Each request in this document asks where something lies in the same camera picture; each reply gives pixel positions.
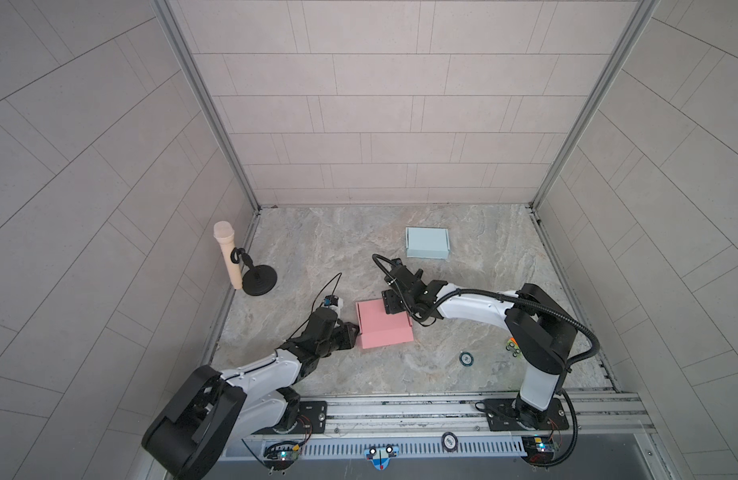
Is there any pink paper box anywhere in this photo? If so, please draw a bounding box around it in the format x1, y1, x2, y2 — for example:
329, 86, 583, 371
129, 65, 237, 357
355, 299, 414, 350

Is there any light blue paper box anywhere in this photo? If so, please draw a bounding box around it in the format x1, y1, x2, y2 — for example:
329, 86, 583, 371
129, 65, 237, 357
405, 227, 451, 260

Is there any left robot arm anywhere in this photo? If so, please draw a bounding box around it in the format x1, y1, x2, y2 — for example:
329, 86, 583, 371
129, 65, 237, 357
141, 307, 360, 479

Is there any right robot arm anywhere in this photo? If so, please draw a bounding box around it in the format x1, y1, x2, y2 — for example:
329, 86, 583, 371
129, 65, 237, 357
381, 259, 577, 430

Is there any black round microphone stand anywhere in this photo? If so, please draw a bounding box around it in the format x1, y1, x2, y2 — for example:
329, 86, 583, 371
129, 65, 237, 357
229, 247, 278, 296

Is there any blue poker chip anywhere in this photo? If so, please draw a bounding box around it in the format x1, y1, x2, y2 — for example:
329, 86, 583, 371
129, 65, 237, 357
459, 352, 474, 367

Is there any orange green small toy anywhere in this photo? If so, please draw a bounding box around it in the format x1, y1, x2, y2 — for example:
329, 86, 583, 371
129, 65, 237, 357
506, 337, 522, 358

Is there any left green circuit board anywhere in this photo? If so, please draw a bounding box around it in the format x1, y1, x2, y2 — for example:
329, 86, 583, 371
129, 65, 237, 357
263, 441, 302, 470

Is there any green circuit board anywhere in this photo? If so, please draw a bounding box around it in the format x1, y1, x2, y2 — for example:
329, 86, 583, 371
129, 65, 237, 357
521, 436, 557, 464
263, 441, 302, 470

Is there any blue sticker with eyes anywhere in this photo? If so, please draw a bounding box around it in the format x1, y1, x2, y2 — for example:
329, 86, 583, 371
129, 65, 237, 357
364, 445, 399, 471

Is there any round black white badge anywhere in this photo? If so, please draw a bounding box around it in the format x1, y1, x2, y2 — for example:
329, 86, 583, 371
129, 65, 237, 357
441, 432, 459, 453

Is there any right green circuit board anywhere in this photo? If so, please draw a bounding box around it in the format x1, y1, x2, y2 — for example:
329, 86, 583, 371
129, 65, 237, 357
521, 436, 557, 464

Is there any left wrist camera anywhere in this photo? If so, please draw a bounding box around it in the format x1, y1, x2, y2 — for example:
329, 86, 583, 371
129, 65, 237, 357
321, 294, 344, 314

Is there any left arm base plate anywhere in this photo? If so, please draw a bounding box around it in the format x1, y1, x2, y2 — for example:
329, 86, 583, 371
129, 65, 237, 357
255, 401, 328, 435

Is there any aluminium mounting rail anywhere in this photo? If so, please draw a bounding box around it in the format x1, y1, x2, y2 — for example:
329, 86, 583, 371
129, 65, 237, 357
154, 393, 658, 445

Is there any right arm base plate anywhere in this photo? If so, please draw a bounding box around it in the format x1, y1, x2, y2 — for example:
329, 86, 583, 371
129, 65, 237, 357
476, 397, 570, 431

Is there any black corrugated cable conduit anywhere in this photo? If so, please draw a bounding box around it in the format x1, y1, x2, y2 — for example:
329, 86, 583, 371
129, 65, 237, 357
371, 253, 602, 467

